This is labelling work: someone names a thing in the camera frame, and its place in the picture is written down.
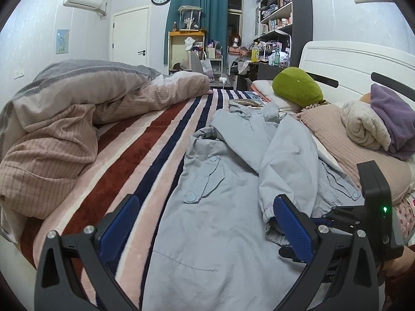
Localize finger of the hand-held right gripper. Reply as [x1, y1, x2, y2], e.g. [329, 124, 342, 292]
[312, 205, 368, 234]
[278, 246, 312, 264]

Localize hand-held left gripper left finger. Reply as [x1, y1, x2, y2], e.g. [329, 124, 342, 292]
[34, 194, 140, 311]

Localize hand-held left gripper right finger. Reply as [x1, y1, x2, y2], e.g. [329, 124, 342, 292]
[274, 194, 380, 311]

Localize light blue jacket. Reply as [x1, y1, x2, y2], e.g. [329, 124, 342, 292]
[143, 100, 368, 311]

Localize person's right forearm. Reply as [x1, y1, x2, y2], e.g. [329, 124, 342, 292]
[378, 245, 415, 295]

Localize pink polka dot cloth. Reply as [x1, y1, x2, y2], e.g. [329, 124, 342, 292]
[393, 190, 415, 247]

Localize pink ribbed pillow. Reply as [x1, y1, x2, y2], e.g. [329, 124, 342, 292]
[300, 105, 415, 203]

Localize cream rolled blanket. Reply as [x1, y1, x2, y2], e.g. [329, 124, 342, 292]
[340, 100, 391, 151]

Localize striped fleece blanket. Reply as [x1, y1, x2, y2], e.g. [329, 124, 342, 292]
[19, 88, 269, 311]

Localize purple fleece cloth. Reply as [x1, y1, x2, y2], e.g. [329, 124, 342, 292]
[370, 83, 415, 161]

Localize pink and grey duvet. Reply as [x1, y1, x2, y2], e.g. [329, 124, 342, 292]
[0, 59, 211, 244]

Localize green plush pillow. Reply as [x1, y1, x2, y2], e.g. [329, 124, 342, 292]
[272, 67, 325, 107]

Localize white headboard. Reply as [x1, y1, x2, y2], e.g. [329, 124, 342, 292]
[298, 40, 415, 112]

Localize blue cloth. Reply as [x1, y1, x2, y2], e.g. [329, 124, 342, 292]
[238, 91, 264, 102]

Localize white pillow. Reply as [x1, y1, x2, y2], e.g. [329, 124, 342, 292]
[251, 79, 300, 110]

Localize dark cluttered desk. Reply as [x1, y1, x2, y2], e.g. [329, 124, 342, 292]
[227, 59, 294, 89]

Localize white paper bag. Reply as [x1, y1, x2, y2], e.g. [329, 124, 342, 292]
[199, 59, 215, 80]

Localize black bookshelf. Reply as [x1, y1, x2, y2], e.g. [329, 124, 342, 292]
[256, 0, 313, 69]

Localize white door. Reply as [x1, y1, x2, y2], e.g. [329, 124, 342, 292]
[112, 6, 151, 69]

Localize window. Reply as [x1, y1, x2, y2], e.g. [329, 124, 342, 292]
[227, 0, 244, 55]

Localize glass display case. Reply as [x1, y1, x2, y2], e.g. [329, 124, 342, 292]
[177, 5, 202, 32]

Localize teal curtain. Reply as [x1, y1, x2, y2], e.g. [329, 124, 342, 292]
[163, 0, 229, 67]

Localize small blue wall poster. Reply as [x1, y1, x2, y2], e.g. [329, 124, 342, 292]
[56, 29, 70, 54]

